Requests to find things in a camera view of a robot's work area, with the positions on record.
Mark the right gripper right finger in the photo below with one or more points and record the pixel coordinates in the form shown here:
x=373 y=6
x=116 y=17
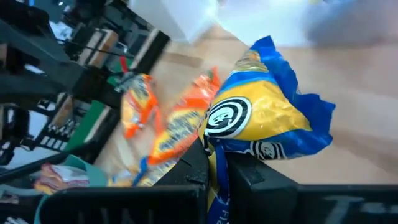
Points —
x=264 y=193

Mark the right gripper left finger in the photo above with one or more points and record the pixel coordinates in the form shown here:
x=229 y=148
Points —
x=124 y=205

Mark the blue Maruchan ramen pack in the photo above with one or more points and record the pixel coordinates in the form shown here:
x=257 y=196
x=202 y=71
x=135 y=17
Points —
x=264 y=109
x=146 y=175

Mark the red Maruchan beef ramen pack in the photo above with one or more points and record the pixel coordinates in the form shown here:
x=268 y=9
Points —
x=62 y=179
x=136 y=102

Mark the orange Maruchan ramen pack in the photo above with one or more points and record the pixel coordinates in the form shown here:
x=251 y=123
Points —
x=206 y=85
x=177 y=133

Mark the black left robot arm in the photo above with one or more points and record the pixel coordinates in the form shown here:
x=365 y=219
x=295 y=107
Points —
x=37 y=68

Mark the teal plastic bin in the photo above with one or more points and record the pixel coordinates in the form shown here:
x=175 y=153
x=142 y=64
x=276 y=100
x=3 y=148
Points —
x=96 y=177

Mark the green floor mat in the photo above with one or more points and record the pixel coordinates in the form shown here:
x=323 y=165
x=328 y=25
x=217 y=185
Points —
x=90 y=124

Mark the black hazard-striped floor mat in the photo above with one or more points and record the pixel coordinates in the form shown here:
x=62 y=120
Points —
x=56 y=140

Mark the clear plastic bin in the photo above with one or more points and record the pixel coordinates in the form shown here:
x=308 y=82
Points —
x=264 y=21

